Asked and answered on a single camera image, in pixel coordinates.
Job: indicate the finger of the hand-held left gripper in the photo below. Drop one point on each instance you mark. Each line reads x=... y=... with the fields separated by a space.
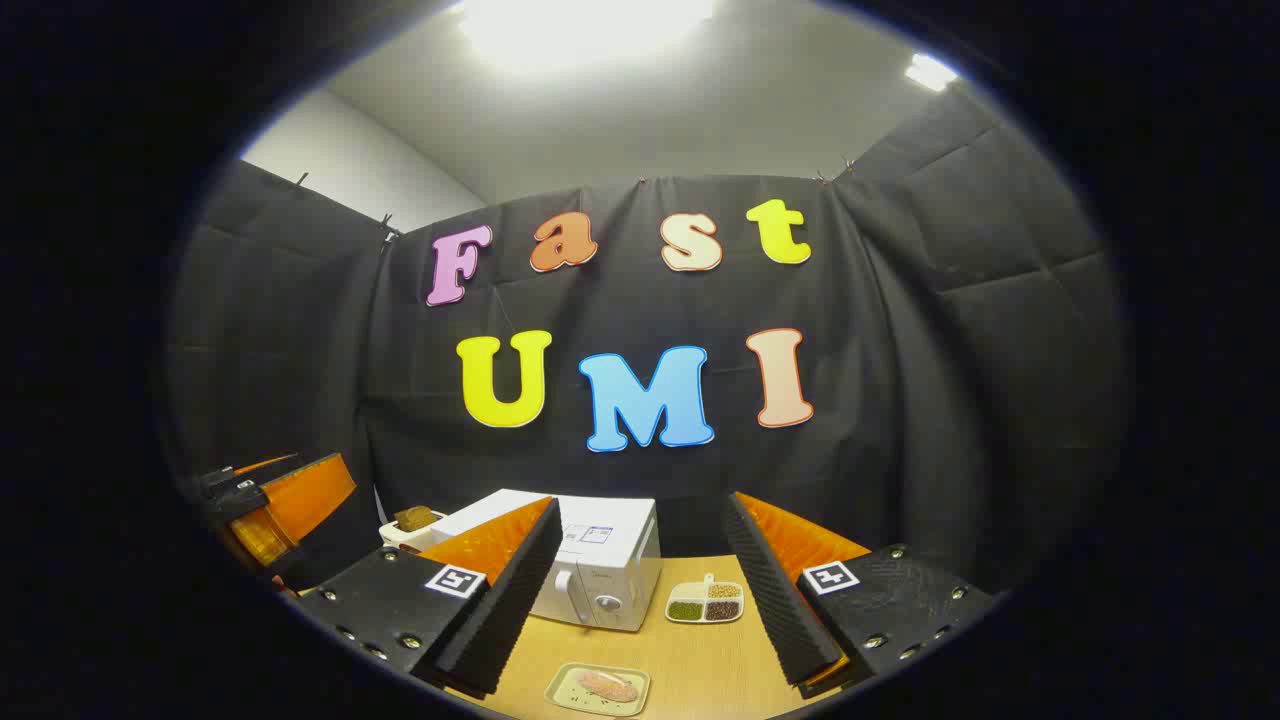
x=262 y=540
x=310 y=495

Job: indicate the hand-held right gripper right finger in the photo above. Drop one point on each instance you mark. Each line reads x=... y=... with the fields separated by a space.
x=775 y=610

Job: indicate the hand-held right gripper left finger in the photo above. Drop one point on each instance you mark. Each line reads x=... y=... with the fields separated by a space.
x=510 y=620

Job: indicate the pink food slice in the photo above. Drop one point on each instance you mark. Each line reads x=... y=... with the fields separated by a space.
x=607 y=686

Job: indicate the white microwave oven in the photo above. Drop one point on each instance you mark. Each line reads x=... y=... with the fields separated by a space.
x=620 y=560

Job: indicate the white divided bean dish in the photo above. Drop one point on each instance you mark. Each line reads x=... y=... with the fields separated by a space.
x=705 y=600

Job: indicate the pale green square plate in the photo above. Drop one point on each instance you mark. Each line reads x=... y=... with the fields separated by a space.
x=565 y=695

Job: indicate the white toaster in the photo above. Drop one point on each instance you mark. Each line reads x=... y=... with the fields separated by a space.
x=395 y=538

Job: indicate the brown bread slice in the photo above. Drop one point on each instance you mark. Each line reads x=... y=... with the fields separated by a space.
x=415 y=518

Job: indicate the black binder clip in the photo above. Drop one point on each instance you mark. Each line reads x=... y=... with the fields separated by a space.
x=388 y=228

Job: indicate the black backdrop cloth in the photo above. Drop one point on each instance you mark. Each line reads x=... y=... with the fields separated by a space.
x=620 y=290

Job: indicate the large ceiling light panel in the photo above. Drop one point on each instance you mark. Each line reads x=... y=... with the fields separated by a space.
x=590 y=30

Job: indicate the small ceiling light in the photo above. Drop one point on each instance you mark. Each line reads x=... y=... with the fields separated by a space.
x=930 y=72

